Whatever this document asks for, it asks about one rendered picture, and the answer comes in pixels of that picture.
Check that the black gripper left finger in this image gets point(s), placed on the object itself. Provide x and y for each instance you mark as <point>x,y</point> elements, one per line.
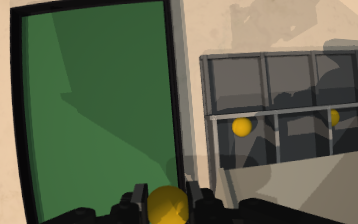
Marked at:
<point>125,212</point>

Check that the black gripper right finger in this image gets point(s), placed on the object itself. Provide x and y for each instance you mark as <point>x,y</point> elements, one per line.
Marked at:
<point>251,211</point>

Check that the yellow ball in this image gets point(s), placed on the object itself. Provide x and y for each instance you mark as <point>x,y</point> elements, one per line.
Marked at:
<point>334,117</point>
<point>242,126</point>
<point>167,205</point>

